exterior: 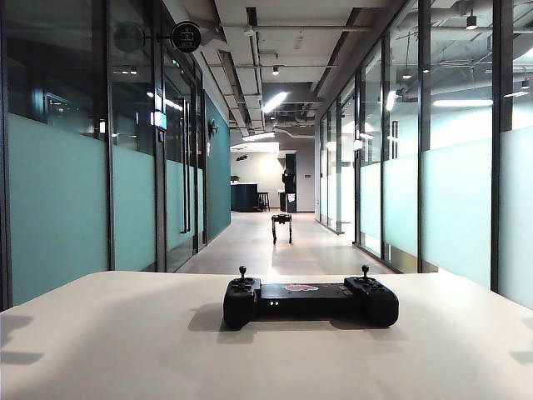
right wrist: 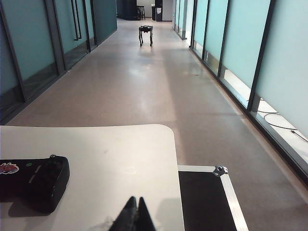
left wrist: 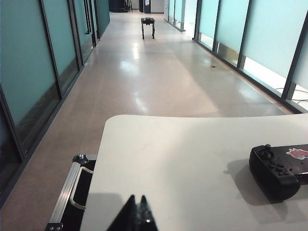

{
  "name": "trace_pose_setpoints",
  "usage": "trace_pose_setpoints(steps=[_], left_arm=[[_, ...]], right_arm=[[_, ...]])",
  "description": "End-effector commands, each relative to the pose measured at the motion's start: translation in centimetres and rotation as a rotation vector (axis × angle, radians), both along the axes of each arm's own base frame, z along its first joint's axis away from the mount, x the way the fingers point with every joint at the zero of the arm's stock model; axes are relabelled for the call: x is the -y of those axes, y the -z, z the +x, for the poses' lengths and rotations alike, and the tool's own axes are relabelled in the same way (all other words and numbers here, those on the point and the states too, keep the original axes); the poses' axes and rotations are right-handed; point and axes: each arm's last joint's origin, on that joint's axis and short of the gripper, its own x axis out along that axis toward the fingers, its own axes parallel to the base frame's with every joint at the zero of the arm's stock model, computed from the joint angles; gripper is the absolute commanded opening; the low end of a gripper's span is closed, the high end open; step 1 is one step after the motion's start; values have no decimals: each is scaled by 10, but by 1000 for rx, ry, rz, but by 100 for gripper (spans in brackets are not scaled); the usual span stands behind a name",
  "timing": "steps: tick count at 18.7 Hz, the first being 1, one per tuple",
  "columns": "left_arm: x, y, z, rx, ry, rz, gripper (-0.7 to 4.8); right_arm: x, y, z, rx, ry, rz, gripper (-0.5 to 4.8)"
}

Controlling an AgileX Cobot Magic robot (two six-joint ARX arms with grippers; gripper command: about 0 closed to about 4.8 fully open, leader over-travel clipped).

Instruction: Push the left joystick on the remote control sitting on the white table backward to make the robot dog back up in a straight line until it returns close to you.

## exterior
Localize black remote control with sticker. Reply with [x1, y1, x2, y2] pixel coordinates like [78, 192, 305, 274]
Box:
[222, 264, 400, 331]

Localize black quadruped robot dog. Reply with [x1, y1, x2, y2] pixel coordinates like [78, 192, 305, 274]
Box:
[271, 212, 293, 246]

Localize dark green bar counter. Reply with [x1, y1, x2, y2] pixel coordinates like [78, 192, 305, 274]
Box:
[230, 182, 260, 213]

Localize linear ceiling light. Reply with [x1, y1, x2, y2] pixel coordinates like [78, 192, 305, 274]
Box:
[261, 90, 289, 113]

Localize round black hanging sign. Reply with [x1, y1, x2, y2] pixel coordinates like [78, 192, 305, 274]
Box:
[171, 20, 202, 53]

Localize long black door handle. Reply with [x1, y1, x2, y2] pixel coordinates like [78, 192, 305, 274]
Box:
[179, 96, 192, 234]

